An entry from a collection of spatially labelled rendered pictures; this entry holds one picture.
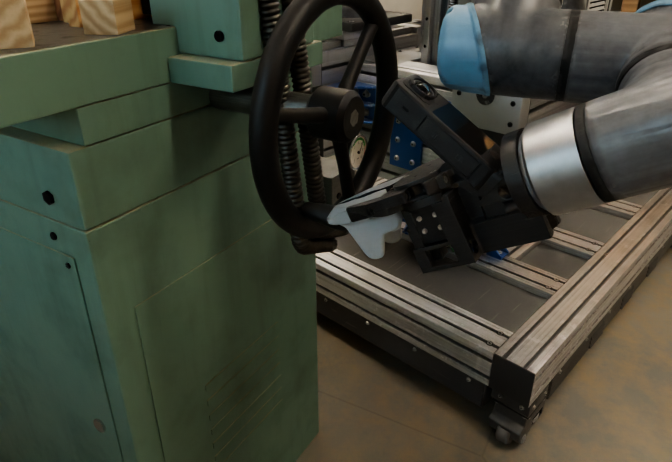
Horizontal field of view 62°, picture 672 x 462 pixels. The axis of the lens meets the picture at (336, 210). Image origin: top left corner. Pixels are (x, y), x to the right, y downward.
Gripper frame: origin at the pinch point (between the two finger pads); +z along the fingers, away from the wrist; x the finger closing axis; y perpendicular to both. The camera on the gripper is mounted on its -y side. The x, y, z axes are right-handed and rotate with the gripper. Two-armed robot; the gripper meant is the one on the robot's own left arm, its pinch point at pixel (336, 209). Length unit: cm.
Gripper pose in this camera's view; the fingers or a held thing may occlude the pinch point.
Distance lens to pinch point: 56.0
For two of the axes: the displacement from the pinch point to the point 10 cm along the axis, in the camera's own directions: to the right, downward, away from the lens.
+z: -7.4, 2.5, 6.2
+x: 5.2, -3.8, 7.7
